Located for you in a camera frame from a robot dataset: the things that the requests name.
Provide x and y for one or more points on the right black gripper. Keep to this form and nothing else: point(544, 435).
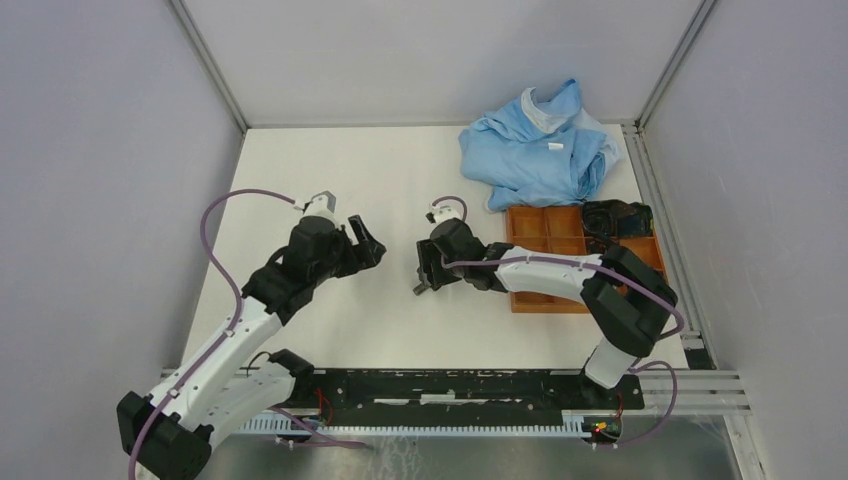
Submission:
point(428, 254)

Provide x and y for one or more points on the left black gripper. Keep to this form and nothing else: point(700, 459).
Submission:
point(368, 250)

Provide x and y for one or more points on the dark metal faucet tee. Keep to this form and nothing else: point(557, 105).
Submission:
point(420, 289)

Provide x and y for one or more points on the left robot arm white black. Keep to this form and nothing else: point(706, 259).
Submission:
point(173, 430)

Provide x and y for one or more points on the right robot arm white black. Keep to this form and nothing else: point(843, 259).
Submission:
point(631, 303)

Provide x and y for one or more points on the orange compartment tray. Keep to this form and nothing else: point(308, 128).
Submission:
point(585, 230)

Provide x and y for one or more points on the blue crumpled cloth garment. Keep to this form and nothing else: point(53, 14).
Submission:
point(539, 153)

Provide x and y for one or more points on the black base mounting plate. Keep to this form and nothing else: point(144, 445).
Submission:
point(456, 398)

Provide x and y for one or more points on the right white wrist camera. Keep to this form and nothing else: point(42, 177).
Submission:
point(440, 214)

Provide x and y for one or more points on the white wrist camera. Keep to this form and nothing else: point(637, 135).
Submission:
point(321, 205)
point(440, 214)

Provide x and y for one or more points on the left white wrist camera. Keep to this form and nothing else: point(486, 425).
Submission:
point(321, 205)

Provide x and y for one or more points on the white slotted cable duct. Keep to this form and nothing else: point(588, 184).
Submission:
point(275, 424)

